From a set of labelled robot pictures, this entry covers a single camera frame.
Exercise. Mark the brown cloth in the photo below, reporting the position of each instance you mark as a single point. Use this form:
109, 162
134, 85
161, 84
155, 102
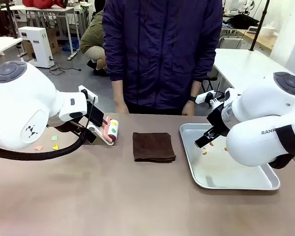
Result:
153, 147

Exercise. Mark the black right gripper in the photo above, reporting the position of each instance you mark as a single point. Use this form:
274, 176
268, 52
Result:
220, 120

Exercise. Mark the wooden top table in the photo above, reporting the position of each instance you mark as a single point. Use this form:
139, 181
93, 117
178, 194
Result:
258, 37

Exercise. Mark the plain white table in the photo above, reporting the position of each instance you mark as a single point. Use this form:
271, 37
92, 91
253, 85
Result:
2, 45

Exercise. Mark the blue plastic bag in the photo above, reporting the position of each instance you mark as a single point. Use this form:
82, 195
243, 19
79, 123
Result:
72, 45

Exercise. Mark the person's left forearm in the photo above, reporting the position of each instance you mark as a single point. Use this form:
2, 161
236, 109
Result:
195, 88

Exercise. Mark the person's right forearm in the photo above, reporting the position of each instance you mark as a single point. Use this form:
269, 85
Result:
118, 91

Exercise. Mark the person's left hand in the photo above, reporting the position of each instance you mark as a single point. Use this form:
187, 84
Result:
188, 109

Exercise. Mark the large orange sauce stain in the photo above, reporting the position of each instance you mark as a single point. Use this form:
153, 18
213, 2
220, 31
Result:
204, 153

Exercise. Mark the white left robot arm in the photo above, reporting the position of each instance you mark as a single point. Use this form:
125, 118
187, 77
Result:
19, 98

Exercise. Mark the orange paper scrap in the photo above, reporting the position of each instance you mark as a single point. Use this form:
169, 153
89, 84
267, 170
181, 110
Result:
38, 147

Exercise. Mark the person in purple jacket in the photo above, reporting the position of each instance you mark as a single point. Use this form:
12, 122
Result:
162, 49

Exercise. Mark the yellow paper scrap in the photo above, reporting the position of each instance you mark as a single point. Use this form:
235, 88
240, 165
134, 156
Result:
55, 147

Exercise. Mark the white round container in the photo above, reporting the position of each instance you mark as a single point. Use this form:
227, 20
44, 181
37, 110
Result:
268, 30

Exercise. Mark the small orange sauce stain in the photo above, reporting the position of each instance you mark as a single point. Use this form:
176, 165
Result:
211, 144

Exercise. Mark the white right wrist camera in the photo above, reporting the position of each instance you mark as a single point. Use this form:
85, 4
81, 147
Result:
204, 96

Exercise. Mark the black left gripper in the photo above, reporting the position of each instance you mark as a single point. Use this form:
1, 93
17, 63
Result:
96, 115

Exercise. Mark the black tripod pole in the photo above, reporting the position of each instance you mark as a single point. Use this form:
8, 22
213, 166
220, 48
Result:
259, 24

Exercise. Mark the red bag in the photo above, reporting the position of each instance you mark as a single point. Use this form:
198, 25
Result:
43, 3

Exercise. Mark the black fabric pile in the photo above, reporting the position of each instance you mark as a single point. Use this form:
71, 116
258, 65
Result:
241, 21

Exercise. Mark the white floor appliance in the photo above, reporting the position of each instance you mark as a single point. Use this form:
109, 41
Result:
38, 44

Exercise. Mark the white table with thin legs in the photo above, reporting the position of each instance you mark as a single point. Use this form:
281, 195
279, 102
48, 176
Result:
44, 9

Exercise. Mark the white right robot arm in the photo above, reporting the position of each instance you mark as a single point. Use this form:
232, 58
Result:
255, 110

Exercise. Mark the green paper scrap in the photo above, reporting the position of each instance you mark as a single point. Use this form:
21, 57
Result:
54, 138

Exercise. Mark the large white table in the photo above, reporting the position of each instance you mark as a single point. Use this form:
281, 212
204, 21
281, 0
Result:
241, 66

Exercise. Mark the white lint roller holder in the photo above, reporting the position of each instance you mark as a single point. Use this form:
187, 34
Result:
102, 137

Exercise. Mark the black wrist watch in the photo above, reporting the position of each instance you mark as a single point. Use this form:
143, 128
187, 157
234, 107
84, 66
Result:
192, 98

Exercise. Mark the brown cardboard box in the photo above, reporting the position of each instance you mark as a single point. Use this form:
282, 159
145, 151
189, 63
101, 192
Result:
53, 41

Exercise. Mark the crouching person in olive jacket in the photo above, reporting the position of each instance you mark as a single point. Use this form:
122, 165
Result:
92, 39

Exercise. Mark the silver metal tray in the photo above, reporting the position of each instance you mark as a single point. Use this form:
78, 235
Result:
211, 172

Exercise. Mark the person's right hand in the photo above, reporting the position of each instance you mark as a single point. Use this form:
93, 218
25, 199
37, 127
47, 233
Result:
121, 108

